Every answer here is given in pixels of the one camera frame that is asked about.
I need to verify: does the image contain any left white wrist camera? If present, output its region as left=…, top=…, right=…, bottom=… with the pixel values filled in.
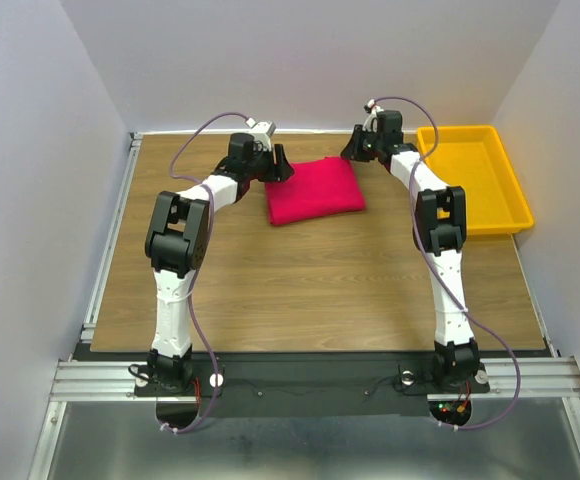
left=245, top=117, right=276, bottom=143

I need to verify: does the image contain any aluminium frame rail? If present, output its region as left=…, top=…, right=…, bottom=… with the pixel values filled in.
left=28, top=132, right=143, bottom=479

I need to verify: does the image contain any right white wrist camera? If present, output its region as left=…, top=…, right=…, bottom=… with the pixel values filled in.
left=362, top=99, right=383, bottom=132

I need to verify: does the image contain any yellow plastic bin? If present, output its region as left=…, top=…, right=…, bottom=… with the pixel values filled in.
left=416, top=125, right=534, bottom=236

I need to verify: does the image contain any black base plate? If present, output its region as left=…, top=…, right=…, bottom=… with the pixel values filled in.
left=76, top=345, right=489, bottom=433

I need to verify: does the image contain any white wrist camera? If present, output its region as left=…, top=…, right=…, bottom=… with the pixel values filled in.
left=245, top=117, right=276, bottom=143
left=362, top=99, right=383, bottom=132

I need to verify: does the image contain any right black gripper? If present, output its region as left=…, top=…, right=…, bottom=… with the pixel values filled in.
left=339, top=124, right=383, bottom=162

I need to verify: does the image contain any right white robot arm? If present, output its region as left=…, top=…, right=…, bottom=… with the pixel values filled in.
left=341, top=105, right=480, bottom=390

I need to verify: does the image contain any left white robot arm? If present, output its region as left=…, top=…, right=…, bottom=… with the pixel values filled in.
left=144, top=122, right=294, bottom=394

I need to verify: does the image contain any red t shirt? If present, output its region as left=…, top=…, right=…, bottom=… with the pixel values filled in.
left=265, top=157, right=366, bottom=226

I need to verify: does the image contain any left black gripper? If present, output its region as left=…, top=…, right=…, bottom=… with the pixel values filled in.
left=245, top=142, right=295, bottom=183

